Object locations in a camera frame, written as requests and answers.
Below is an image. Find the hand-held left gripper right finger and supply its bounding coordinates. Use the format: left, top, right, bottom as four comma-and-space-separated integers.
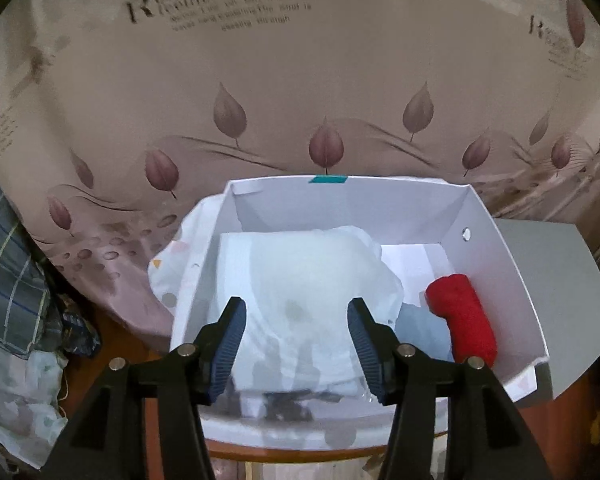
346, 297, 556, 480

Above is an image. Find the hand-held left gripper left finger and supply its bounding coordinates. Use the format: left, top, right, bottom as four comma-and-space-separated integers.
40, 296, 248, 480

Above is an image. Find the light blue underwear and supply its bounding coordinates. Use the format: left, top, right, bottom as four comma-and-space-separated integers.
395, 302, 456, 363

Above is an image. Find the large white underwear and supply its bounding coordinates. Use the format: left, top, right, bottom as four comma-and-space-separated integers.
215, 225, 405, 406

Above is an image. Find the red underwear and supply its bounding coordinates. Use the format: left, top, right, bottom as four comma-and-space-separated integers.
425, 273, 498, 367

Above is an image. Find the white cardboard box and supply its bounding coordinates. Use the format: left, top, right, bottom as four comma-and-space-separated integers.
169, 175, 552, 453

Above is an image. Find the white dotted cloth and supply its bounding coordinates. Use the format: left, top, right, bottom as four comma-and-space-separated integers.
147, 195, 228, 318

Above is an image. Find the round wooden table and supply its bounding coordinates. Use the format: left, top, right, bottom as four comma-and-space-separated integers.
55, 305, 600, 480

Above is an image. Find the white cloth under table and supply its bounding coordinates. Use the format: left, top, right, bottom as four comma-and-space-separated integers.
245, 460, 376, 480

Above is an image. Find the dark patterned cloth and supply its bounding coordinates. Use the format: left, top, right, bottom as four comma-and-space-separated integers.
60, 295, 102, 358

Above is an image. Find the grey board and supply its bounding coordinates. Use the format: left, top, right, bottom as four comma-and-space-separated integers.
492, 218, 600, 403

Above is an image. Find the white and green cloth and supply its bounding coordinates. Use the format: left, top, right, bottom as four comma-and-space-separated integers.
0, 345, 71, 468

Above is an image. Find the plaid cloth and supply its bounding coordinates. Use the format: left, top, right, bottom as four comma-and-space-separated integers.
0, 155, 63, 358

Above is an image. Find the leaf-print bedsheet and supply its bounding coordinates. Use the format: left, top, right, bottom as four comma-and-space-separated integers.
0, 0, 600, 356

